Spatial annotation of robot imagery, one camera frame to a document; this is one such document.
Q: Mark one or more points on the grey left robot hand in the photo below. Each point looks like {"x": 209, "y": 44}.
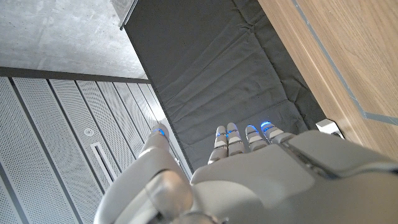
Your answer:
{"x": 264, "y": 186}

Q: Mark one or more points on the white power strip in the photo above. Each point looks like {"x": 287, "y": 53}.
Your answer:
{"x": 328, "y": 127}

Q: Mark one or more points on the black backdrop curtain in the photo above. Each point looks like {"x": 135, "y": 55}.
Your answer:
{"x": 211, "y": 71}

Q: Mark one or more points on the grey tape rectangle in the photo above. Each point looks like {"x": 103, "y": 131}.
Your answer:
{"x": 335, "y": 74}

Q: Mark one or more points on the ceiling slot diffuser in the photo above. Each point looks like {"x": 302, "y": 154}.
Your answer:
{"x": 104, "y": 161}

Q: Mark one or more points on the round ceiling sensor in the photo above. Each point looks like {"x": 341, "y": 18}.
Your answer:
{"x": 89, "y": 132}

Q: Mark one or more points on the backdrop stand pole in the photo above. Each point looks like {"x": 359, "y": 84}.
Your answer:
{"x": 124, "y": 12}

